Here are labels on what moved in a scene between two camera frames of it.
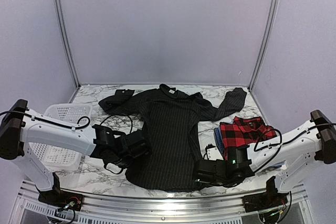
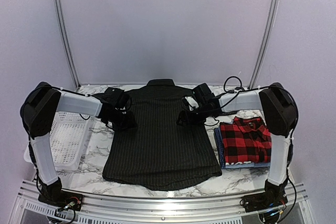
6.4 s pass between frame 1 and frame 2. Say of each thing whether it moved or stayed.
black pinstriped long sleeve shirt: moved
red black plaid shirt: stayed
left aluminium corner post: stayed
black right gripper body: moved
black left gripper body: moved
